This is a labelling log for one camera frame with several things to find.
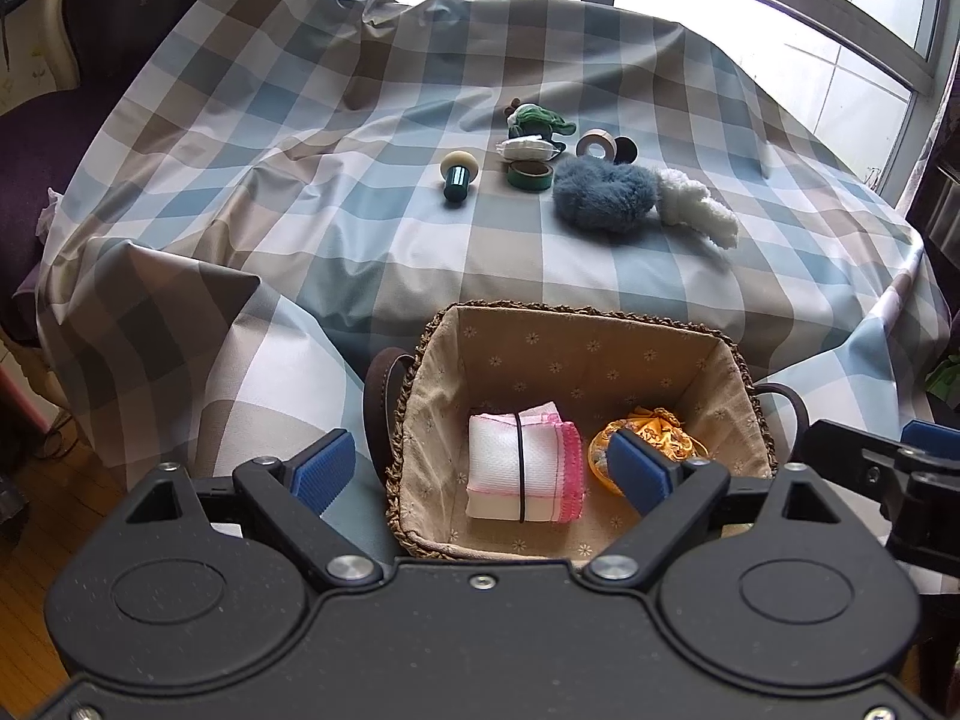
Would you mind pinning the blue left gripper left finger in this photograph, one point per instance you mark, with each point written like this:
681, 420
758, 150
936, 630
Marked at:
319, 473

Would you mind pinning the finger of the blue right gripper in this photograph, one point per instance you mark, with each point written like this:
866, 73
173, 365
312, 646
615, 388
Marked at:
934, 439

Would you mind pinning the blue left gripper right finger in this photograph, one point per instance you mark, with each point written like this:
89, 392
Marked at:
641, 472

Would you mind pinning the yellow embroidered satin pouch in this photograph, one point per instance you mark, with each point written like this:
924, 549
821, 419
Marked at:
659, 428

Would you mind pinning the pink white cloth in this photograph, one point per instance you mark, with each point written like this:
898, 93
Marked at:
525, 467

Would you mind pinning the blue-grey furry plush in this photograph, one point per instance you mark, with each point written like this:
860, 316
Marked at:
599, 196

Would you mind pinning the green tape roll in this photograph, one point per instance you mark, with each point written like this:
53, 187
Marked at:
529, 176

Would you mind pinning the woven lined storage basket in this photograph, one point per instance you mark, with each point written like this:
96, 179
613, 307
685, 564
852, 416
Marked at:
590, 369

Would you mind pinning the white fluffy plush toy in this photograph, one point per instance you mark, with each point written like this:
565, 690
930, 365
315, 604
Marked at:
683, 201

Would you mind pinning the checkered blue brown cloth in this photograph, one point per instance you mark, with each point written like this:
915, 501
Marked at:
261, 214

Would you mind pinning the black mushroom knob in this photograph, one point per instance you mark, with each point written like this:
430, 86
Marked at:
626, 151

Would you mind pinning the green beige mushroom stamp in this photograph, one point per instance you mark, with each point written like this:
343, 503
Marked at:
459, 169

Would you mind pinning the beige tape roll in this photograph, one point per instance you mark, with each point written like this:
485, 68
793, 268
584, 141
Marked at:
597, 143

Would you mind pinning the green plush toy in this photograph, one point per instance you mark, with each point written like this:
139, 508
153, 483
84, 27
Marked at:
532, 120

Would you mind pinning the ornate cream dark chair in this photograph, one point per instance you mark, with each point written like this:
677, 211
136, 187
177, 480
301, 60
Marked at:
94, 49

